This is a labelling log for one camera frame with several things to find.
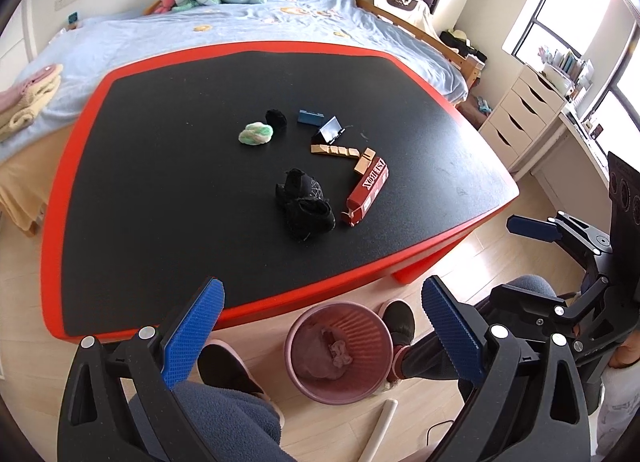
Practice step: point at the black small box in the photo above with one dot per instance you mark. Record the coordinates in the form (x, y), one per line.
(329, 132)

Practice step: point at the slipper shoe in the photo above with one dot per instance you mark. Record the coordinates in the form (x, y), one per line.
(219, 365)
(399, 320)

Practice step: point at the right slipper shoe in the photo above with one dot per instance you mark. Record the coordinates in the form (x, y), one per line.
(399, 320)

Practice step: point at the green white wad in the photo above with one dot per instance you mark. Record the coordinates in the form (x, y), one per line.
(255, 134)

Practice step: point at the white tote bag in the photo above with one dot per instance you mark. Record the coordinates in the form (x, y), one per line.
(415, 12)

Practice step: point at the person's left leg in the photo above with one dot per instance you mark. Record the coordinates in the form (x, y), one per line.
(235, 426)

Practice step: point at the person's right hand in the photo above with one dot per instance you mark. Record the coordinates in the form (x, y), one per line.
(626, 354)

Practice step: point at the bed with blue sheet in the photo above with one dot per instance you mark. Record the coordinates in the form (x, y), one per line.
(80, 58)

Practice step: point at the small black wad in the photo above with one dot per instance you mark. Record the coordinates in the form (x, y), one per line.
(276, 119)

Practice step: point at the white paper roll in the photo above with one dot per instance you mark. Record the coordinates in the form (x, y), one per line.
(378, 433)

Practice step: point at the small blue clock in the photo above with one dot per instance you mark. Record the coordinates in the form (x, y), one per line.
(73, 17)

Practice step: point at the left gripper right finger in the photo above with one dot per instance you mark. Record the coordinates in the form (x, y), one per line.
(527, 403)

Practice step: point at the red table with black top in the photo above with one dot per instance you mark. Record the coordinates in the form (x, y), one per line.
(155, 194)

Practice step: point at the pink ribbed trash bin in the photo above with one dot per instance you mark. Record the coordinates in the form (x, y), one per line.
(338, 353)

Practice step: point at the white desk with items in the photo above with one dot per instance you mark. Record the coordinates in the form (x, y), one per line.
(569, 173)

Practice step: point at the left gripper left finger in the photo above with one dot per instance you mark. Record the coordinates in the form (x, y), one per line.
(96, 423)

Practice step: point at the large black cloth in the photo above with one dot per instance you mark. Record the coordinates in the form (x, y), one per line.
(306, 213)

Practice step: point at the red carton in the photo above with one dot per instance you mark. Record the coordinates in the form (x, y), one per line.
(366, 191)

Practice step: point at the white drawer cabinet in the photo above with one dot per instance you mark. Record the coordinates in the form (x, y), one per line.
(522, 118)

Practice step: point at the left slipper shoe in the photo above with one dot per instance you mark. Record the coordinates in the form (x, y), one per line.
(219, 365)

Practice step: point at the blue small box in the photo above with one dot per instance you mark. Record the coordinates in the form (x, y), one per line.
(311, 118)

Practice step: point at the segmented wooden strip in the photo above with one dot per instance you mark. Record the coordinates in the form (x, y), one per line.
(331, 150)

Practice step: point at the folded pink beige towels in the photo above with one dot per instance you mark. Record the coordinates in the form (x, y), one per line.
(22, 103)

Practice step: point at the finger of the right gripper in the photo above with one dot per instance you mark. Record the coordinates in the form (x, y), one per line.
(527, 313)
(533, 228)

